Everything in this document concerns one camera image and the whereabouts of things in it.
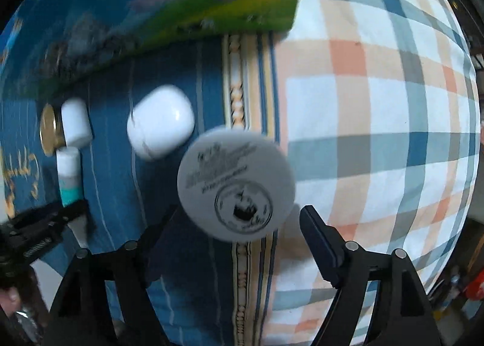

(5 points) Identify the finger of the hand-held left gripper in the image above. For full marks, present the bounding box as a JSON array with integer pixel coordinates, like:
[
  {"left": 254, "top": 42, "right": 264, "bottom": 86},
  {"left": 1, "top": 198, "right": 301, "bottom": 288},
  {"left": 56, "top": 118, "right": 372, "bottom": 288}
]
[{"left": 7, "top": 199, "right": 90, "bottom": 231}]

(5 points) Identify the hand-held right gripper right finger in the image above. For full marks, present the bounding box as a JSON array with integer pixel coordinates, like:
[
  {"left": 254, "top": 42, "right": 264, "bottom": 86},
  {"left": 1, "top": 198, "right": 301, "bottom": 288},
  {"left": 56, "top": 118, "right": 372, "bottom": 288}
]
[{"left": 299, "top": 205, "right": 444, "bottom": 346}]

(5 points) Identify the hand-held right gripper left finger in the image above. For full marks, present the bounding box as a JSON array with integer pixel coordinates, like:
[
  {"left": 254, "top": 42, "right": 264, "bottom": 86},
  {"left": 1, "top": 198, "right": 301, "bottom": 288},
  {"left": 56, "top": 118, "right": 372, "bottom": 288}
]
[{"left": 41, "top": 204, "right": 179, "bottom": 346}]

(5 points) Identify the white and teal tube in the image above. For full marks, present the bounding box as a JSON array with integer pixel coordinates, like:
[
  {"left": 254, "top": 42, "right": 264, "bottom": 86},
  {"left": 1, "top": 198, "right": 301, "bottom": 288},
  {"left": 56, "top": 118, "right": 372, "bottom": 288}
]
[{"left": 56, "top": 147, "right": 90, "bottom": 249}]

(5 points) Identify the round white jar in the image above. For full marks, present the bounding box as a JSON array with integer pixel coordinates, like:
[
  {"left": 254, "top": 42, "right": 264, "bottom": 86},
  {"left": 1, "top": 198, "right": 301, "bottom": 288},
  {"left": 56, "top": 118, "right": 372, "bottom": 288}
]
[{"left": 177, "top": 127, "right": 296, "bottom": 244}]

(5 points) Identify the person's left hand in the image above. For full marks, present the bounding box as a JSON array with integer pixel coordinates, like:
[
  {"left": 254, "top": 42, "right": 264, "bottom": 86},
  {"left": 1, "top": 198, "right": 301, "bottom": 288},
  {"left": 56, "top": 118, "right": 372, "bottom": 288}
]
[{"left": 0, "top": 268, "right": 23, "bottom": 318}]

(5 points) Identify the blue striped bedsheet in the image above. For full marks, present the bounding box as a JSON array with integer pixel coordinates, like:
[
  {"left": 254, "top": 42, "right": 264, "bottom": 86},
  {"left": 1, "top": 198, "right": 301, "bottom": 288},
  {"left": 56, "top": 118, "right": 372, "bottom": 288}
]
[{"left": 0, "top": 30, "right": 282, "bottom": 346}]

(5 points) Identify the round gold lid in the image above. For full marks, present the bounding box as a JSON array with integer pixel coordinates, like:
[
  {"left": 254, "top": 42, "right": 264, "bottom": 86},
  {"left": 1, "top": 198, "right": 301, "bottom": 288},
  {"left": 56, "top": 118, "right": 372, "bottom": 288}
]
[{"left": 40, "top": 103, "right": 64, "bottom": 157}]

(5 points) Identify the white earbuds case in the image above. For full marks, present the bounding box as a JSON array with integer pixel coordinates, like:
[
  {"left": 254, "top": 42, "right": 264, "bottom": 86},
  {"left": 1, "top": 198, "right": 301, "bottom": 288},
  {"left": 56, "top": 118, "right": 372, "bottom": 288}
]
[{"left": 126, "top": 84, "right": 196, "bottom": 161}]

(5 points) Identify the plaid blanket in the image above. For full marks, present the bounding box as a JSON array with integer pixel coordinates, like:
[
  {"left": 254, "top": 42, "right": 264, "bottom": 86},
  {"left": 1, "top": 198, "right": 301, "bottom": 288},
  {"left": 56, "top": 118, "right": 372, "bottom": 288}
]
[{"left": 265, "top": 0, "right": 482, "bottom": 346}]

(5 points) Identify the red object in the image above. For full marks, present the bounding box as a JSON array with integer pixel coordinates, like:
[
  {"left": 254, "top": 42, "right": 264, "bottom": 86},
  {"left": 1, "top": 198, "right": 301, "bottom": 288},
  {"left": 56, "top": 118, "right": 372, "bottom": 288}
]
[{"left": 466, "top": 277, "right": 484, "bottom": 302}]

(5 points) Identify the colourful landscape picture board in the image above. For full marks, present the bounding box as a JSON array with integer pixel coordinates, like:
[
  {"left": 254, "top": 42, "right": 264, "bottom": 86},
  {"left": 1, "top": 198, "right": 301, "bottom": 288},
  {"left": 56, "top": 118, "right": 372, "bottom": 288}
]
[{"left": 0, "top": 0, "right": 308, "bottom": 112}]

